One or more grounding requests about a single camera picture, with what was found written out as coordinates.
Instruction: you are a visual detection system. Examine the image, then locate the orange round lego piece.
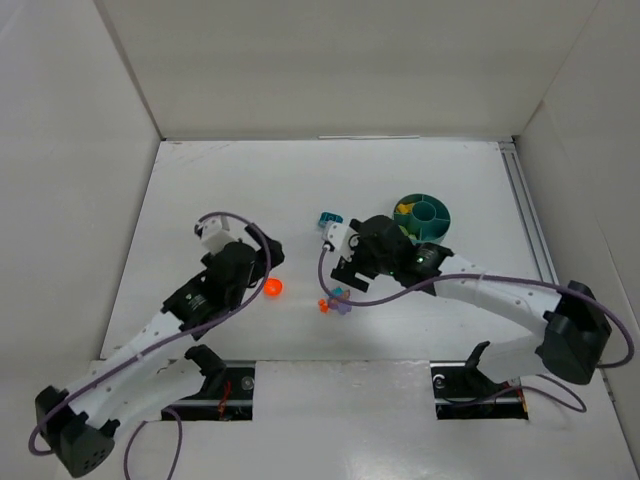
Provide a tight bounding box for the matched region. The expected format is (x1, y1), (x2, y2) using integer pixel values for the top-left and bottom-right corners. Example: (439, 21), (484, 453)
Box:
(263, 277), (284, 298)

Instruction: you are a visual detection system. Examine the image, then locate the purple lego figure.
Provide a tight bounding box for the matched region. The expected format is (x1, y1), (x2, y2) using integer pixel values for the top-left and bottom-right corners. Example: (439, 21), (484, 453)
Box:
(327, 287), (352, 316)

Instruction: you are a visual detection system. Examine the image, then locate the small orange lego piece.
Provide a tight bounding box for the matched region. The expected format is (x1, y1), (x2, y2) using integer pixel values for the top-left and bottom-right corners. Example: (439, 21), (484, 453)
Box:
(318, 299), (329, 313)

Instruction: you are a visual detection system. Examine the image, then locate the yellow lego brick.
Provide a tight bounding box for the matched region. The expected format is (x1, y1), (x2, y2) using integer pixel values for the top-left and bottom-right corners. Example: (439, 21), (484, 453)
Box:
(395, 203), (414, 215)

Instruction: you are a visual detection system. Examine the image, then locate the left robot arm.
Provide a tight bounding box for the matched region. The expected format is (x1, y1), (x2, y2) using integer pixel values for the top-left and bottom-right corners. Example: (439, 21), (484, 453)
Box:
(35, 225), (284, 479)

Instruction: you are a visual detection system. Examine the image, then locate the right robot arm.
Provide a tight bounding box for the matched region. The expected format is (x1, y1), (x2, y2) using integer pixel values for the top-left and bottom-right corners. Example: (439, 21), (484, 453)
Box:
(323, 215), (611, 385)

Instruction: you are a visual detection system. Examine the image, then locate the teal round divided container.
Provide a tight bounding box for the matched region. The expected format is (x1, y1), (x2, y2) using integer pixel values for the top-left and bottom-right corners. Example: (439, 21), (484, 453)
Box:
(393, 193), (452, 245)

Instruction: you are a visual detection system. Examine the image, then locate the teal lego block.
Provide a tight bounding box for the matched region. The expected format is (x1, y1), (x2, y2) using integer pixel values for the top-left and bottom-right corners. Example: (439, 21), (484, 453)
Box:
(317, 211), (344, 228)

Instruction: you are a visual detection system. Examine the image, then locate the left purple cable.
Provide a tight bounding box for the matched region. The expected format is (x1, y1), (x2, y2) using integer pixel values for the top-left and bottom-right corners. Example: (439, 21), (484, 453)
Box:
(27, 212), (274, 480)

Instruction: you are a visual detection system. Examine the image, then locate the purple cable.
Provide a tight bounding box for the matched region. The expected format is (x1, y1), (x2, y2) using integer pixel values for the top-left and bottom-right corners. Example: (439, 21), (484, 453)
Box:
(317, 247), (634, 414)
(27, 212), (274, 480)

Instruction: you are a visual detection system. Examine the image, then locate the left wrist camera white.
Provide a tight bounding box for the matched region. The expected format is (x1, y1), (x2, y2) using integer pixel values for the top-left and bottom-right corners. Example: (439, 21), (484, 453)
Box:
(194, 216), (237, 255)

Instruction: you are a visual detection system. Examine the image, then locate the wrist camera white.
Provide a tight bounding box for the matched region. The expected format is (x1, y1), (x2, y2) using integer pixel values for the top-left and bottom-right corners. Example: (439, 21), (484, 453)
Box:
(194, 216), (237, 255)
(322, 221), (353, 261)

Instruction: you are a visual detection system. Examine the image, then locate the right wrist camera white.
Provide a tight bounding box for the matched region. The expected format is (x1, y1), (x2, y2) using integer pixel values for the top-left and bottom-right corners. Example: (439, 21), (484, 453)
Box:
(322, 221), (353, 261)

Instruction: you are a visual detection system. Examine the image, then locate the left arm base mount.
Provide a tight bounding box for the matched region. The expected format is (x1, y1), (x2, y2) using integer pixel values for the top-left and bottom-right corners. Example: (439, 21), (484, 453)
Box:
(168, 345), (256, 422)

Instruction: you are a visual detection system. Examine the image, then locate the aluminium rail right edge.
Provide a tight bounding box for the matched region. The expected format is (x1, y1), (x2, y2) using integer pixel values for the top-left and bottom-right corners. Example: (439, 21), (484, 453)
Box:
(498, 140), (558, 283)

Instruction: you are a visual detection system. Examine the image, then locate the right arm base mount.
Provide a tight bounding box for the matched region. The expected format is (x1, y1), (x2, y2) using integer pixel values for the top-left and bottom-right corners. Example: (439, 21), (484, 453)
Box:
(429, 341), (529, 420)

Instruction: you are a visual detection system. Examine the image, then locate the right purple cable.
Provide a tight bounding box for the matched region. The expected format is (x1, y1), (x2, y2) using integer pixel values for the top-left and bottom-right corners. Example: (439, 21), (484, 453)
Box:
(317, 247), (634, 414)

